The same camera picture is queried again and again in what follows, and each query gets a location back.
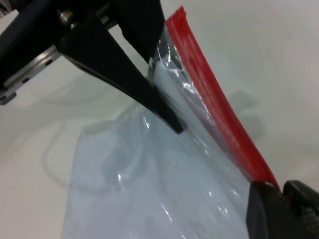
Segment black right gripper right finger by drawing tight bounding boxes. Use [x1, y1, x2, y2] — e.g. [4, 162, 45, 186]
[283, 180, 319, 239]

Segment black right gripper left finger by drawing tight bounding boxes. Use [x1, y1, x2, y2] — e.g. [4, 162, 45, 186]
[245, 181, 305, 239]

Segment white paper sheet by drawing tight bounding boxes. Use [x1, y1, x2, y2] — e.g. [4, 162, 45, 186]
[62, 62, 250, 239]

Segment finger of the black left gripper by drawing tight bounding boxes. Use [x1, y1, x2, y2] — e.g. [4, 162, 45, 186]
[57, 21, 185, 134]
[118, 0, 166, 63]

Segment clear plastic bag red zipper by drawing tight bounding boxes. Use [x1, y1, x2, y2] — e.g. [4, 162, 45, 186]
[61, 6, 281, 239]

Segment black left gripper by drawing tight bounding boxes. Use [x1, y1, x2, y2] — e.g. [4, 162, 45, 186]
[0, 0, 123, 106]

